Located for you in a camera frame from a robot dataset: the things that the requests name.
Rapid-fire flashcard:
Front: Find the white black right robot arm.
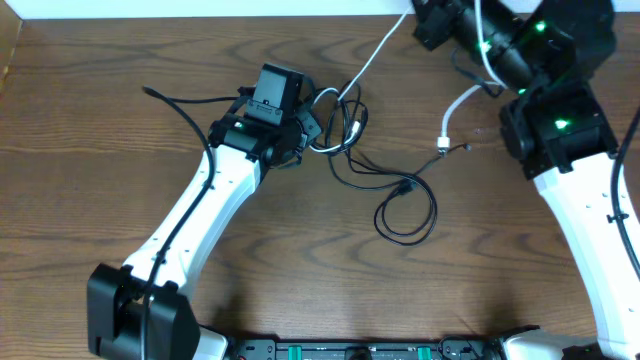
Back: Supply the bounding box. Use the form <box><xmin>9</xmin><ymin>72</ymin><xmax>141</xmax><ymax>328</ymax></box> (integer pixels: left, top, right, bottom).
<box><xmin>413</xmin><ymin>0</ymin><xmax>639</xmax><ymax>359</ymax></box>

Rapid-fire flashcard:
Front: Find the white cable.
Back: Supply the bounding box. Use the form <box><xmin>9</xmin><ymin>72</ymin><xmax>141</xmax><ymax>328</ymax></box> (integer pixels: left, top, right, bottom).
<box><xmin>307</xmin><ymin>0</ymin><xmax>509</xmax><ymax>156</ymax></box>

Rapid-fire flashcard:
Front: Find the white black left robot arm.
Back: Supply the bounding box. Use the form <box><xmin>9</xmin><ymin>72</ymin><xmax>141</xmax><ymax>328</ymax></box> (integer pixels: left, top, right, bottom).
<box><xmin>87</xmin><ymin>63</ymin><xmax>321</xmax><ymax>359</ymax></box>

